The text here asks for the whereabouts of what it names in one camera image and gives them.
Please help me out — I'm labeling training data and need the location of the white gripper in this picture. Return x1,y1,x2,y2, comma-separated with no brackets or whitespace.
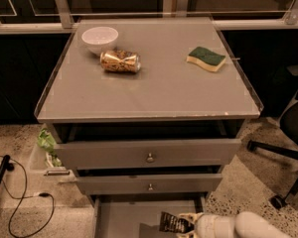
176,212,236,238

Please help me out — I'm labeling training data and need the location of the black rxbar chocolate wrapper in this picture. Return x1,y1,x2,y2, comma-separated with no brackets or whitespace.
159,211,194,234

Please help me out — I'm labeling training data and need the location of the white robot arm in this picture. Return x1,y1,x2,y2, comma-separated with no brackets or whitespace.
177,211,291,238

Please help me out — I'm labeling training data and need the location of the grey middle drawer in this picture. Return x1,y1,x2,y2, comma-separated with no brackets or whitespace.
77,166,223,195

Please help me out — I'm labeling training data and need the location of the grey drawer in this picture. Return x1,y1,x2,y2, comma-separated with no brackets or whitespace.
77,166,223,195
56,121,241,170
93,192,206,238

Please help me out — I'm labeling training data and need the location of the middle drawer knob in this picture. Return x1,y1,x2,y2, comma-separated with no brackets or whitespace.
147,183,154,191

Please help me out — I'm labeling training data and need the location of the drawer knob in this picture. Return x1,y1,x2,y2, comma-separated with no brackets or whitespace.
147,183,154,191
146,153,155,163

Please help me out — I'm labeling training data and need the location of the grey bottom drawer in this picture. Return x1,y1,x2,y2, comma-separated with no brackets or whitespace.
93,192,206,238

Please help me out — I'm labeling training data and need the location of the top drawer knob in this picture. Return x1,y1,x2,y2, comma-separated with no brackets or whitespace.
146,153,155,163

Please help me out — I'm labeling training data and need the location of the grey top drawer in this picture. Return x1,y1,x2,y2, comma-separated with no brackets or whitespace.
56,121,241,170

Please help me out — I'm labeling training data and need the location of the grey drawer cabinet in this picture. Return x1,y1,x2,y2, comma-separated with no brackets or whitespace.
34,16,264,238

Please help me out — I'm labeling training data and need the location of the black office chair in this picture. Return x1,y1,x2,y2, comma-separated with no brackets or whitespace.
246,62,298,210

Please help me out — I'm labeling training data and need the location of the clear plastic bin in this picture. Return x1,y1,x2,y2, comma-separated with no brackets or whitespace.
28,125,75,182

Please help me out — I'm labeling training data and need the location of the green yellow sponge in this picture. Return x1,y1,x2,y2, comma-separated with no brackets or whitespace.
186,47,225,72

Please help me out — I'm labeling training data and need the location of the crushed gold soda can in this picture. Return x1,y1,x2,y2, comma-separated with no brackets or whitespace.
100,50,141,73

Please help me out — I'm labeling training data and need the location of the black stand leg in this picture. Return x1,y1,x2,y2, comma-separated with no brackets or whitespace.
0,155,14,184

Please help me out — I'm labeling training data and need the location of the white ceramic bowl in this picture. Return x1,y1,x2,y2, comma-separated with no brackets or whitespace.
81,27,118,56

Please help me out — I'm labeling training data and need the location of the metal railing frame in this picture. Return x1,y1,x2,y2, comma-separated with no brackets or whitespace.
0,0,298,35

